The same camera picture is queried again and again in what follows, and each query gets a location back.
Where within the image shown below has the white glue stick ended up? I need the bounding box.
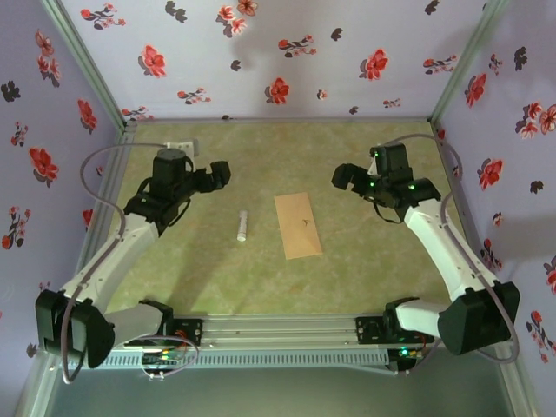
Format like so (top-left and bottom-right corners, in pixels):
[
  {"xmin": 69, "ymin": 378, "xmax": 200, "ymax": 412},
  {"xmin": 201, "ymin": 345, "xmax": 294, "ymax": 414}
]
[{"xmin": 235, "ymin": 209, "xmax": 250, "ymax": 243}]

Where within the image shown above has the brown paper envelope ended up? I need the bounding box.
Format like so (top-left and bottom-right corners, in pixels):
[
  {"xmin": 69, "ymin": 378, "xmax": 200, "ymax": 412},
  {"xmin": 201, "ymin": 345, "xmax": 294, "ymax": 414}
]
[{"xmin": 274, "ymin": 191, "xmax": 324, "ymax": 261}]

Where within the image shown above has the aluminium side frame rail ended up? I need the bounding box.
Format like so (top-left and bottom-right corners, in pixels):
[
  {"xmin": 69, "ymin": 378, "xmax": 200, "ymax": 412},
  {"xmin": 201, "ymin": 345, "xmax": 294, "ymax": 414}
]
[
  {"xmin": 432, "ymin": 121, "xmax": 500, "ymax": 288},
  {"xmin": 73, "ymin": 122, "xmax": 136, "ymax": 288}
]

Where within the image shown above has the thin aluminium frame rail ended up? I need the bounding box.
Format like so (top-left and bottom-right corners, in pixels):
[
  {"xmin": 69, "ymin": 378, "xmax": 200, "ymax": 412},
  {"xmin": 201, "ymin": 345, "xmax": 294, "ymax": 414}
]
[{"xmin": 129, "ymin": 115, "xmax": 435, "ymax": 125}]

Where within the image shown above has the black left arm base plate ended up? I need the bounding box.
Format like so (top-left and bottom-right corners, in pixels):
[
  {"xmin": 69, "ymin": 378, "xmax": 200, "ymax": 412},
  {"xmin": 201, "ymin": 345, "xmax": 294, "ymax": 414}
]
[{"xmin": 124, "ymin": 315, "xmax": 204, "ymax": 348}]

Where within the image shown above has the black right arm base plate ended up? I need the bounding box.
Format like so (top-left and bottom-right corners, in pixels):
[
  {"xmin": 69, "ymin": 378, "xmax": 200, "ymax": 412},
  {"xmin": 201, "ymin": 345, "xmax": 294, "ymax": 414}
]
[{"xmin": 354, "ymin": 315, "xmax": 434, "ymax": 345}]

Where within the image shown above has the aluminium frame post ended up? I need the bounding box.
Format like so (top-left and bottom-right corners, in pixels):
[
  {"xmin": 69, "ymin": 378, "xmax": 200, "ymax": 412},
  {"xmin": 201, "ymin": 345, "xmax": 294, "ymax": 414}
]
[
  {"xmin": 494, "ymin": 342, "xmax": 535, "ymax": 417},
  {"xmin": 12, "ymin": 347, "xmax": 62, "ymax": 417},
  {"xmin": 427, "ymin": 0, "xmax": 508, "ymax": 127},
  {"xmin": 39, "ymin": 0, "xmax": 131, "ymax": 131}
]

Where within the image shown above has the left control board with wires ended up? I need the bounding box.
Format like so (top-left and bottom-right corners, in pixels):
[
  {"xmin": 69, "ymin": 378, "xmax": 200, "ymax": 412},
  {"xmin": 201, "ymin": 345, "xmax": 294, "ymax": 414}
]
[{"xmin": 139, "ymin": 345, "xmax": 200, "ymax": 383}]

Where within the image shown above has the control board with wires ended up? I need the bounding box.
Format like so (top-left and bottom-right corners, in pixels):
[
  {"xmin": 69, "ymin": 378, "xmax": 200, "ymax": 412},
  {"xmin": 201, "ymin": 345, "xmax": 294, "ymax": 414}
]
[
  {"xmin": 139, "ymin": 345, "xmax": 200, "ymax": 383},
  {"xmin": 387, "ymin": 346, "xmax": 429, "ymax": 375}
]

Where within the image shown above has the right control board with wires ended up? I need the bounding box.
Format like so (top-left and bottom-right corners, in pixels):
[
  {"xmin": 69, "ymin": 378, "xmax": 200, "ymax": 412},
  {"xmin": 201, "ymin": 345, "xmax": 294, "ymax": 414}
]
[{"xmin": 387, "ymin": 346, "xmax": 429, "ymax": 375}]

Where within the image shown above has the wide aluminium mounting rail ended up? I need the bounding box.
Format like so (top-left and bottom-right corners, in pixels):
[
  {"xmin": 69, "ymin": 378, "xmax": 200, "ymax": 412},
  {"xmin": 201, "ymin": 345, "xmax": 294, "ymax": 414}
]
[{"xmin": 41, "ymin": 308, "xmax": 519, "ymax": 351}]

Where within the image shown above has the grey slotted cable duct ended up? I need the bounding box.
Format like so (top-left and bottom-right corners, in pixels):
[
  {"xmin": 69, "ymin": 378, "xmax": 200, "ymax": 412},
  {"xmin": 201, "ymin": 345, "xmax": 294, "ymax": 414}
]
[{"xmin": 58, "ymin": 349, "xmax": 390, "ymax": 371}]

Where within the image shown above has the aluminium lower frame post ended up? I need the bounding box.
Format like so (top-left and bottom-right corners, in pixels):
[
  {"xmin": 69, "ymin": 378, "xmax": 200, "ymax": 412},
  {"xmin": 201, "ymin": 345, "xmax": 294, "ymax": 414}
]
[
  {"xmin": 12, "ymin": 347, "xmax": 62, "ymax": 417},
  {"xmin": 494, "ymin": 342, "xmax": 535, "ymax": 417}
]

